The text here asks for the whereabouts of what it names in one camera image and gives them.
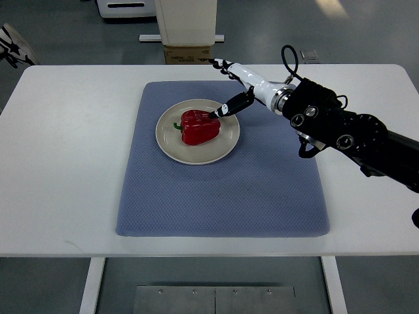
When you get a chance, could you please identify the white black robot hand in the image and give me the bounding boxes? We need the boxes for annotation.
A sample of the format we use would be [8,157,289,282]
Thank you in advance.
[209,58,296,118]

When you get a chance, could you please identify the red bell pepper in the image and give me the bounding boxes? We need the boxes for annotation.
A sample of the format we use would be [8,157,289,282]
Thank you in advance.
[173,110,221,146]

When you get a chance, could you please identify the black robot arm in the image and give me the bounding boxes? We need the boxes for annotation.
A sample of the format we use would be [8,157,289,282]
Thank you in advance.
[270,78,418,192]

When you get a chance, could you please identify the grey floor outlet plate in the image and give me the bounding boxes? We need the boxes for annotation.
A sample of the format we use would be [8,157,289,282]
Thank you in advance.
[300,50,319,60]

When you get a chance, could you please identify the blue textured mat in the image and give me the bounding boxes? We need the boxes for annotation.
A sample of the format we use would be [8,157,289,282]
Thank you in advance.
[116,80,329,237]

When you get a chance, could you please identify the cardboard box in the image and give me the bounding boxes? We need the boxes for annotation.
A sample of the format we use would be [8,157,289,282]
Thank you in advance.
[164,46,212,65]

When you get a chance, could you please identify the white machine with slot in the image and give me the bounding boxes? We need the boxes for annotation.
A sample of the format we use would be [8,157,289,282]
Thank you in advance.
[96,0,156,18]

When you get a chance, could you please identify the white right table leg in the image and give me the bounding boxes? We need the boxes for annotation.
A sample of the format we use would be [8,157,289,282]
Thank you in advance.
[321,256,348,314]

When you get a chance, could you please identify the white table leg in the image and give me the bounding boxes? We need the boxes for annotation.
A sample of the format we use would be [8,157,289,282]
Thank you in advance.
[79,257,105,314]
[321,256,348,314]

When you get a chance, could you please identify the white left table leg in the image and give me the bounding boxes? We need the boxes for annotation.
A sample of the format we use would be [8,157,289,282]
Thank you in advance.
[79,257,105,314]

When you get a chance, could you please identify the black looped cable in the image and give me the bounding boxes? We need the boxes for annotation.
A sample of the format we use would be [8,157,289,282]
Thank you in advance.
[281,44,305,81]

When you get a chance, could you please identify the white pedestal column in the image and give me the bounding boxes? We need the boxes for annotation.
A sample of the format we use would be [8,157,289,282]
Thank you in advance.
[139,0,225,46]

